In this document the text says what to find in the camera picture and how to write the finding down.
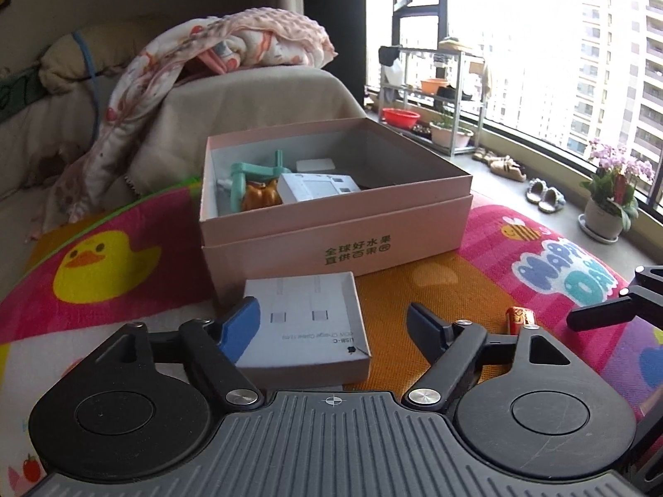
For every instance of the pink floral blanket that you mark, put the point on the pink floral blanket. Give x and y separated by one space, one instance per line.
155 77

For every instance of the beige sandal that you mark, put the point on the beige sandal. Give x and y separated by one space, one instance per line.
484 155
507 170

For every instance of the black white cloth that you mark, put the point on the black white cloth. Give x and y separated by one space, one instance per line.
391 64

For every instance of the metal shelf rack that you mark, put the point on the metal shelf rack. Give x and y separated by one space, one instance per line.
458 98

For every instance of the green plush toy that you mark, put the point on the green plush toy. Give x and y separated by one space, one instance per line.
18 94

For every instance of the red basin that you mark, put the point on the red basin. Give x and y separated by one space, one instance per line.
401 118

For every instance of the teal plastic clip holder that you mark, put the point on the teal plastic clip holder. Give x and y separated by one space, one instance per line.
243 173

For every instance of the brown orange toy figure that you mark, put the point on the brown orange toy figure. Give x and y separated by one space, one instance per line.
261 196

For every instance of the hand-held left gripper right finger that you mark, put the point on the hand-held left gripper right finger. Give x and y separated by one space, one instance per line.
422 329

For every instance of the pink cardboard box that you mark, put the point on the pink cardboard box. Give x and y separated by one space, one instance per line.
336 238

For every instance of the white battery charger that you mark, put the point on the white battery charger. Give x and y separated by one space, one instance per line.
318 186

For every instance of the orange basin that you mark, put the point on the orange basin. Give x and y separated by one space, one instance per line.
435 86

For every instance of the pale planter pot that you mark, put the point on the pale planter pot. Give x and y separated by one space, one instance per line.
450 135

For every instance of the white square power adapter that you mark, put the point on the white square power adapter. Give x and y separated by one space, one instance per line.
316 164

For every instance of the duck printed blanket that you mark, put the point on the duck printed blanket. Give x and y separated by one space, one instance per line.
124 248

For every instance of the beige sofa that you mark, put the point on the beige sofa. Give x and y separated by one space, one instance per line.
269 98

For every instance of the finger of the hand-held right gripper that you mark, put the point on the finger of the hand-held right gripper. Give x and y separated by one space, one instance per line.
601 315

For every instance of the potted pink flower plant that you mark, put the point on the potted pink flower plant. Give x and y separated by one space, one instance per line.
614 186

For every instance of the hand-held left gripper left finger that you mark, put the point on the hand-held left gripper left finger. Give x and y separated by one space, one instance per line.
239 326

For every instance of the grey slipper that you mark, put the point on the grey slipper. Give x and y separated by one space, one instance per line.
536 190
552 201

